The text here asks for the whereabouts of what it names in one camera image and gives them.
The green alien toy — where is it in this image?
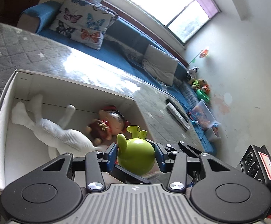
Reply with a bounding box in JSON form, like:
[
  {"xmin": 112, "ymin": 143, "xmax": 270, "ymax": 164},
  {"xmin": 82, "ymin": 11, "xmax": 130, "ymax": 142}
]
[{"xmin": 117, "ymin": 125, "xmax": 155, "ymax": 175}]

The white plush rabbit toy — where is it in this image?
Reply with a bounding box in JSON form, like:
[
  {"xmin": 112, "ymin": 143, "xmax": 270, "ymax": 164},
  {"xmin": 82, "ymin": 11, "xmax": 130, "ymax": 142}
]
[{"xmin": 11, "ymin": 94, "xmax": 108, "ymax": 159}]

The red dressed doll figure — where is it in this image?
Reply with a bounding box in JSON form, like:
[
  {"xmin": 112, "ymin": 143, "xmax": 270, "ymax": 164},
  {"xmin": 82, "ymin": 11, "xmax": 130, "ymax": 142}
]
[{"xmin": 86, "ymin": 105, "xmax": 130, "ymax": 146}]

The remote control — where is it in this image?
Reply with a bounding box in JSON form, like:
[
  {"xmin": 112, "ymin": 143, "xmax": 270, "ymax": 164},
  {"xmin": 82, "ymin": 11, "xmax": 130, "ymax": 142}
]
[{"xmin": 166, "ymin": 98, "xmax": 190, "ymax": 130}]

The clear plastic toy bin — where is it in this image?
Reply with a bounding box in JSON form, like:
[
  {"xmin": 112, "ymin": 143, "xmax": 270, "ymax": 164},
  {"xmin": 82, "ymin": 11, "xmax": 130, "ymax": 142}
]
[{"xmin": 192, "ymin": 100, "xmax": 221, "ymax": 143}]

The stuffed toys pile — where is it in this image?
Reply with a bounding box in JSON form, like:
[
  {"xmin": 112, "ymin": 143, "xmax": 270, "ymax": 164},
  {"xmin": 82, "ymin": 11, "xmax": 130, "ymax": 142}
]
[{"xmin": 186, "ymin": 67, "xmax": 210, "ymax": 103}]

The dark cardboard storage box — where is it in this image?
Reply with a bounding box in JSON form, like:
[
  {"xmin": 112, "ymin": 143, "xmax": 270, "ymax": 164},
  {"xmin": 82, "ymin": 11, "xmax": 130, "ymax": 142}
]
[{"xmin": 0, "ymin": 70, "xmax": 149, "ymax": 194}]

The grey cushion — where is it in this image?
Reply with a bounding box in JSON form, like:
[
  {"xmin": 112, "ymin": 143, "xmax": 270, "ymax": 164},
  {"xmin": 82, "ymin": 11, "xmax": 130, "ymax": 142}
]
[{"xmin": 142, "ymin": 45, "xmax": 179, "ymax": 86}]

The blue sofa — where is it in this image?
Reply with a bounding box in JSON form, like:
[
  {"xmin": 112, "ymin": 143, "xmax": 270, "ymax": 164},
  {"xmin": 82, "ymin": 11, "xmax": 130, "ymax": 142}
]
[{"xmin": 17, "ymin": 1, "xmax": 217, "ymax": 155}]

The butterfly print pillow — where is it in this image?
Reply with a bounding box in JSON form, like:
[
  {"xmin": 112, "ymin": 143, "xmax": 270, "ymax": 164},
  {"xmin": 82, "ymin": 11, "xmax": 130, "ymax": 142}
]
[{"xmin": 49, "ymin": 0, "xmax": 119, "ymax": 51}]

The black camera box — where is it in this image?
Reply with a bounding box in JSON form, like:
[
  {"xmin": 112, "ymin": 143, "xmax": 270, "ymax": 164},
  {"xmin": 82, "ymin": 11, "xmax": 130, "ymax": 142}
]
[{"xmin": 237, "ymin": 145, "xmax": 271, "ymax": 215}]

